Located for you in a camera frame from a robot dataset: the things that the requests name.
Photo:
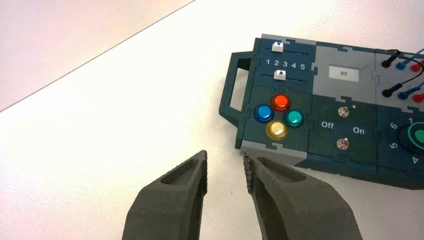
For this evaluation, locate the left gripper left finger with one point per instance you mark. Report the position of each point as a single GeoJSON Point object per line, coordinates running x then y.
{"type": "Point", "coordinates": [165, 205]}

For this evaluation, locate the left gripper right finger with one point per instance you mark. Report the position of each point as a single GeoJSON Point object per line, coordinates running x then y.
{"type": "Point", "coordinates": [298, 205]}

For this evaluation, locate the green teardrop rotary knob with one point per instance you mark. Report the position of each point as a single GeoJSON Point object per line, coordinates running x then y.
{"type": "Point", "coordinates": [414, 136]}

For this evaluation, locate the yellow round push button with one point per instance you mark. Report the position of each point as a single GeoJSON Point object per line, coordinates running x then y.
{"type": "Point", "coordinates": [277, 130]}

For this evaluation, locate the blue grey control box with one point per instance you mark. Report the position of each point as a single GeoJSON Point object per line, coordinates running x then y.
{"type": "Point", "coordinates": [331, 132]}

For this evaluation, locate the teal round push button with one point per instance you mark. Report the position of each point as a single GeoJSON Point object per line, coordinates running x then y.
{"type": "Point", "coordinates": [294, 118]}

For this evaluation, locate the blue round push button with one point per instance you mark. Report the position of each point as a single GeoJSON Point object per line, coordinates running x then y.
{"type": "Point", "coordinates": [263, 113]}

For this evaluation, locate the red round push button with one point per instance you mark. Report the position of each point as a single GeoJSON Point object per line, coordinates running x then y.
{"type": "Point", "coordinates": [280, 102]}

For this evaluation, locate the white slider cap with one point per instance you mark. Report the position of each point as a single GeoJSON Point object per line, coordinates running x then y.
{"type": "Point", "coordinates": [277, 47]}
{"type": "Point", "coordinates": [280, 75]}

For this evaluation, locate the small white display screen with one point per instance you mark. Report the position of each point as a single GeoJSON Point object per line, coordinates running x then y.
{"type": "Point", "coordinates": [344, 73]}

